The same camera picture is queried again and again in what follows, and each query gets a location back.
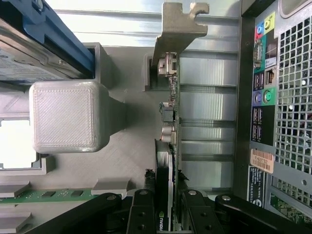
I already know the green RAM stick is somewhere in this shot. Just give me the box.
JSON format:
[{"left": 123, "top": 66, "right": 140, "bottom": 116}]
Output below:
[{"left": 0, "top": 189, "right": 98, "bottom": 203}]

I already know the grey plastic parts rack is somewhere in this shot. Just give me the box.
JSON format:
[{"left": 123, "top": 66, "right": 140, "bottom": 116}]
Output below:
[{"left": 0, "top": 42, "right": 159, "bottom": 234}]

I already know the silver CPU chip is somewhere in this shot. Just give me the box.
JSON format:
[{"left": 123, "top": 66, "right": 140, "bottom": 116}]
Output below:
[{"left": 0, "top": 118, "right": 38, "bottom": 169}]

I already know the open black PC case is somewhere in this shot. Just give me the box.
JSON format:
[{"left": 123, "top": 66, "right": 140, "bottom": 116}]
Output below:
[{"left": 237, "top": 0, "right": 312, "bottom": 220}]

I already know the hard disk in blue carrier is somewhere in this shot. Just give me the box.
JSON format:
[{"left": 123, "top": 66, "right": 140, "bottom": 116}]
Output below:
[{"left": 0, "top": 0, "right": 96, "bottom": 80}]

